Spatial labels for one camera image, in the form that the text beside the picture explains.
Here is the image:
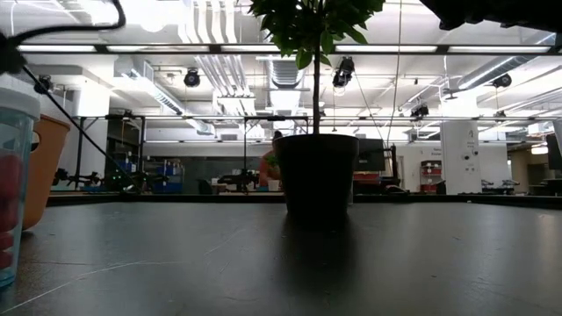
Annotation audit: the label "red shelf unit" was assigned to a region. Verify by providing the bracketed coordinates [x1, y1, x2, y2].
[420, 160, 443, 194]

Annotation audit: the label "black monitor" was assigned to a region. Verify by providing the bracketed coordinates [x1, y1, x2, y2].
[354, 138, 387, 173]

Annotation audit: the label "blue storage bins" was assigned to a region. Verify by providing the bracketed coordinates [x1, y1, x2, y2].
[151, 160, 185, 194]

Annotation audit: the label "white building column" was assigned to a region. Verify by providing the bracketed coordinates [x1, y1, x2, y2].
[440, 120, 484, 195]

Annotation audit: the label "black table frame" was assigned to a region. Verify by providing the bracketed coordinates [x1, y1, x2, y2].
[47, 191, 562, 210]

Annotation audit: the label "thin black cable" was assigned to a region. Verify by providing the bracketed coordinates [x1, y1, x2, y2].
[21, 65, 144, 194]

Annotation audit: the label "orange plastic bin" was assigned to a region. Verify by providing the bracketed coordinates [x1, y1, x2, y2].
[22, 113, 72, 231]

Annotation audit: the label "black plant pot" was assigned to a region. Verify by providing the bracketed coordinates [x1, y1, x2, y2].
[273, 133, 360, 219]

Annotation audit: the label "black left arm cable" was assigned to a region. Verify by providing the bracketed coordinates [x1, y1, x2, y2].
[0, 0, 127, 49]

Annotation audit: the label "teal bottle with red pills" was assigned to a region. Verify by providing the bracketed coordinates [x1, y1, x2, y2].
[0, 86, 41, 289]

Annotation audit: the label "green leafy plant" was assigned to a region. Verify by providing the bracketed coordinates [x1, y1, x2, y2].
[248, 0, 386, 135]

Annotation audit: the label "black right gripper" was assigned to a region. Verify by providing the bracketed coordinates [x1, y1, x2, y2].
[419, 0, 562, 32]

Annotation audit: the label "person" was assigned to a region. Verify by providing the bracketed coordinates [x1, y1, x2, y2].
[258, 130, 285, 192]

